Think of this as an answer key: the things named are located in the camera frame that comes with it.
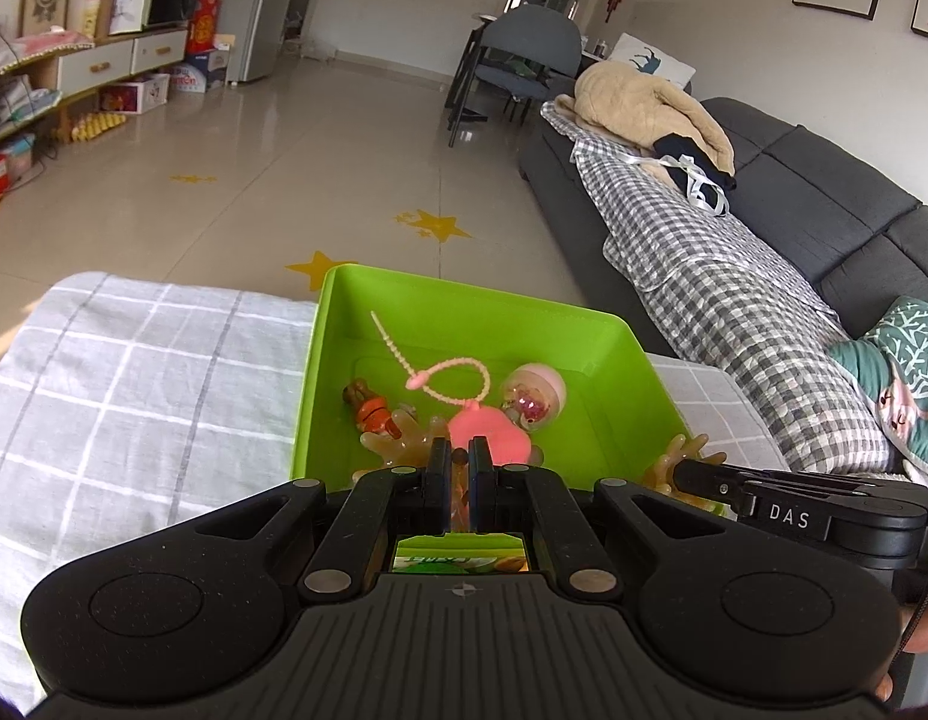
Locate pink capsule ball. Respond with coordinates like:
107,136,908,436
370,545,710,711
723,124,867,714
501,361,568,432

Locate red gift box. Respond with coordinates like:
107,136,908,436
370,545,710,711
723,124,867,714
185,0,225,55

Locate white deer print pillow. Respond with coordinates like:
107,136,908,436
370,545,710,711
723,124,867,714
606,32,696,91

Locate row of yellow toys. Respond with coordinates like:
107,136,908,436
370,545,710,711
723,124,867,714
70,111,127,143

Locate grey checked tablecloth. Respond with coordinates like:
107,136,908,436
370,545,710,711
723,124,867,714
0,271,791,691

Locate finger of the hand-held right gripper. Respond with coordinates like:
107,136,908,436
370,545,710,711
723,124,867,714
670,457,919,502

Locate dark grey sofa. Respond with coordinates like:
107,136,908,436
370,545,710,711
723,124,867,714
518,96,928,361

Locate grey plaid blanket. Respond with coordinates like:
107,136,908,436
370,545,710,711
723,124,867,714
540,97,896,475

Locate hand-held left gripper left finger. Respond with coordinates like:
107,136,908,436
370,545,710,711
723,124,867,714
145,436,456,606

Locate teal patterned pillow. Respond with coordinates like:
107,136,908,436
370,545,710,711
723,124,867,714
828,296,928,481

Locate beige plush blanket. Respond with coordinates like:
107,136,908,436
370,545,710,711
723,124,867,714
573,60,737,185

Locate pink pig toy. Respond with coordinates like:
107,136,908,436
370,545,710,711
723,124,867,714
370,309,546,467

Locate white red carton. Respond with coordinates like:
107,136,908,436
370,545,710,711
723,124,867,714
100,72,171,115

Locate orange clownfish toy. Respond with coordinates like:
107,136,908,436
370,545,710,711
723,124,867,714
342,379,409,440

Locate white wooden cabinet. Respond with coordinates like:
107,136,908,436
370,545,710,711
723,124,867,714
0,26,191,158

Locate dark garment with white straps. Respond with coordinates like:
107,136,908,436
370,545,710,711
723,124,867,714
651,133,737,217

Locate grey chair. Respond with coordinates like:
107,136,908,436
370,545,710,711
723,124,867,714
447,4,581,149

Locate green plastic box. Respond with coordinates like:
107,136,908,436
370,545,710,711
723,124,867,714
290,262,724,575

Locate silver fridge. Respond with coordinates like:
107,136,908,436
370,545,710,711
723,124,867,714
225,0,304,85

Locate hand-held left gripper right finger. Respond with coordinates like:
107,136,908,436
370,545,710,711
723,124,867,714
466,435,780,605

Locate amber rubber hand toy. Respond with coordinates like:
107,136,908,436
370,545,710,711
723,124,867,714
642,431,728,515
359,403,454,477

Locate blue white carton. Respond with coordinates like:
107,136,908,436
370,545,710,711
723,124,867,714
168,51,231,95

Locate pink fringed cloth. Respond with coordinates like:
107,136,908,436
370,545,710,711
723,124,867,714
0,28,97,87

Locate black microwave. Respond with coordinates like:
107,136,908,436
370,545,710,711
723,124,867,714
145,0,202,31

